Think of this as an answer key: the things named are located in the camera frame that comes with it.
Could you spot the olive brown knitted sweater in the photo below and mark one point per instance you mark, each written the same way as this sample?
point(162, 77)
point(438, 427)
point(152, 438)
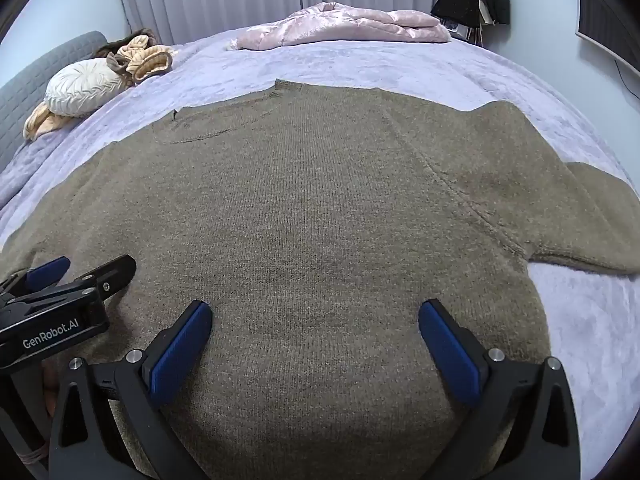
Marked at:
point(320, 210)

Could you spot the black bag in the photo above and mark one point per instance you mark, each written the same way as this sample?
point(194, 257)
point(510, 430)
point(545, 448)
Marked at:
point(457, 5)

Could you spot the pink quilted jacket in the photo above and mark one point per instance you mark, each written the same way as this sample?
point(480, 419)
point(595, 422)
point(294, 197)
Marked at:
point(340, 27)

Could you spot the dark brown furry cushion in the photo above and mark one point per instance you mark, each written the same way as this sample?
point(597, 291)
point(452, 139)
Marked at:
point(115, 46)

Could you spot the lilac fleece bed blanket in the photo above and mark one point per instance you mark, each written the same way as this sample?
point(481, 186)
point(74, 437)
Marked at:
point(400, 65)

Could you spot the white round pleated pillow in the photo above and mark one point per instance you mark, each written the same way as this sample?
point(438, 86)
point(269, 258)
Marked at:
point(82, 85)

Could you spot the beige ruffled plush toy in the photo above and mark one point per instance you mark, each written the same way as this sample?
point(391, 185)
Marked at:
point(150, 60)

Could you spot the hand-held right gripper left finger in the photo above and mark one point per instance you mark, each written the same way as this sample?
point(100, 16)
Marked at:
point(182, 350)

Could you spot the wall-mounted curved screen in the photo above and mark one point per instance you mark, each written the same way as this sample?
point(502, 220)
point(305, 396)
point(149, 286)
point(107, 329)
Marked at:
point(607, 20)

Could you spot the grey quilted headboard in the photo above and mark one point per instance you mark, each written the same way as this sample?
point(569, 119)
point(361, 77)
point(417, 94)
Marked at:
point(30, 90)

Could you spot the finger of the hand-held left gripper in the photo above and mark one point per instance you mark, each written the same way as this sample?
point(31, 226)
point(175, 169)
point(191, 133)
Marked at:
point(47, 270)
point(112, 277)

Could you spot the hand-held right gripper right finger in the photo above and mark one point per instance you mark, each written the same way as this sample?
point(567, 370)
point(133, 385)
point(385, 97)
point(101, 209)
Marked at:
point(450, 355)

